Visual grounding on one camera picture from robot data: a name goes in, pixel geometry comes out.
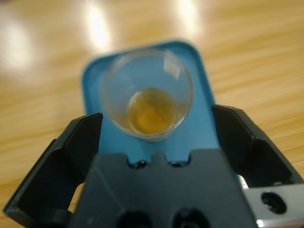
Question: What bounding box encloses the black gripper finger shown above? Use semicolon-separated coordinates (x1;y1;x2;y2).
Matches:
210;104;304;190
2;112;104;228

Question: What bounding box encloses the clear drinking glass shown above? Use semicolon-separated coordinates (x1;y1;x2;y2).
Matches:
101;48;196;143

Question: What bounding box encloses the blue rectangular tray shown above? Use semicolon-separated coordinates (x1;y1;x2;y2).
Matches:
81;40;249;190

